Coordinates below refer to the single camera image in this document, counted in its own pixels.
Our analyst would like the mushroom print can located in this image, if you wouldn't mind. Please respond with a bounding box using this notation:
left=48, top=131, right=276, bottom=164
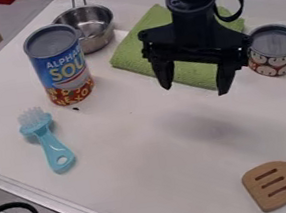
left=242, top=21, right=286, bottom=81

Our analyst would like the blue soup can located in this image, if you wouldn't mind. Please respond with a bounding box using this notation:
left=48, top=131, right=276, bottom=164
left=19, top=19, right=98, bottom=112

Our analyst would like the silver pot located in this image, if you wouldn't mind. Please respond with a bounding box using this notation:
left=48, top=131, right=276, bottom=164
left=48, top=0, right=120, bottom=60

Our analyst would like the wooden spatula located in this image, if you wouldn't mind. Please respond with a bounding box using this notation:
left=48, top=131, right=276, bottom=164
left=237, top=154, right=286, bottom=213

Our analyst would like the green cloth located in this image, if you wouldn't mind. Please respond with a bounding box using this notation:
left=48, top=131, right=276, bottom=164
left=102, top=0, right=256, bottom=105

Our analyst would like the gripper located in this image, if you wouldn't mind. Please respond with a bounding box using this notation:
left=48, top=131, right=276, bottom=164
left=133, top=0, right=261, bottom=108

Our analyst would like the light blue brush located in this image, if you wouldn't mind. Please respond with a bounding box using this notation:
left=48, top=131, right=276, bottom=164
left=15, top=102, right=79, bottom=180

